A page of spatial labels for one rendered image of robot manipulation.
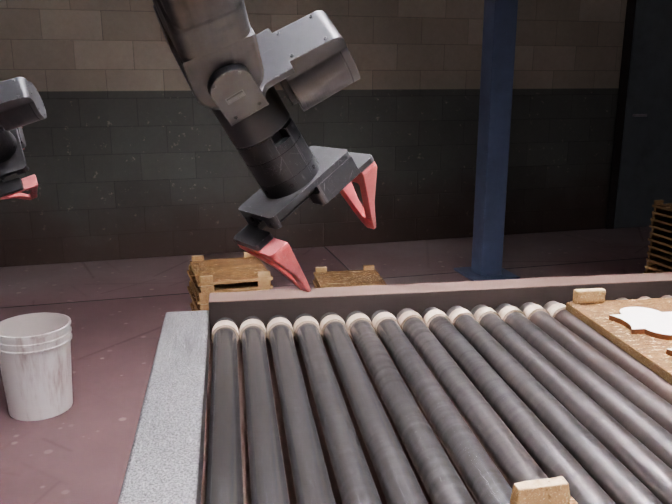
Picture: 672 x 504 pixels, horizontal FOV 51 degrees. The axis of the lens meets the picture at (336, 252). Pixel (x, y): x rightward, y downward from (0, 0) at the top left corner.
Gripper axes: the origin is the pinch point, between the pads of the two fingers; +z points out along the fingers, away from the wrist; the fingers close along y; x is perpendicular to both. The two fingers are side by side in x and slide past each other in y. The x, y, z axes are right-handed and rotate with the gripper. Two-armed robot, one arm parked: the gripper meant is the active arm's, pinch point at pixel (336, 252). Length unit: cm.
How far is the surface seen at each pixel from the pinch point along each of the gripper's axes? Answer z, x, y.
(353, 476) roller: 24.2, 1.5, -11.9
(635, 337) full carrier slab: 56, 5, 41
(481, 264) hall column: 255, 265, 206
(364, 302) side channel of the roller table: 42, 46, 20
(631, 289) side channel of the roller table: 69, 21, 62
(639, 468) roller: 41.0, -15.7, 12.0
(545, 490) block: 27.0, -16.6, -1.3
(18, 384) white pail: 86, 229, -47
